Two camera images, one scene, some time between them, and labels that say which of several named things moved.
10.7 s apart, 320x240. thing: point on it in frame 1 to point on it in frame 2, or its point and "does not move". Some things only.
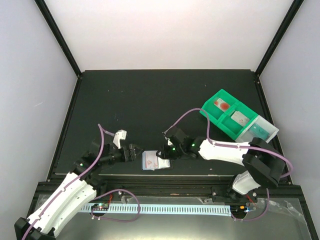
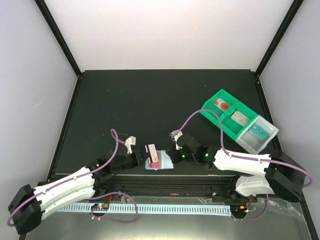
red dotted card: [221, 104] does not move
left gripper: [131, 152] to [138, 159]
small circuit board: [100, 206] does not move
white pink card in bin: [240, 118] does not move
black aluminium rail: [130, 185] does not move
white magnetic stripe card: [163, 163] to [153, 152]
